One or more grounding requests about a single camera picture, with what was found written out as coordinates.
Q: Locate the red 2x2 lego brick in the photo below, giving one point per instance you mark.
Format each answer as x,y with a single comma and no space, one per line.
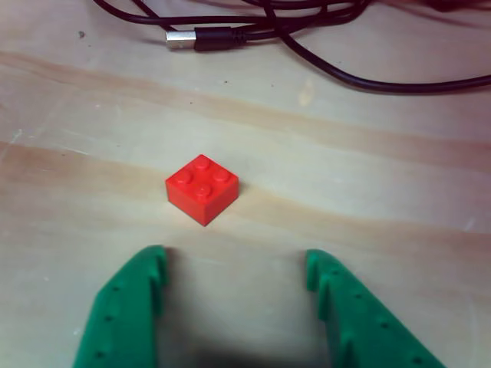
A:
201,191

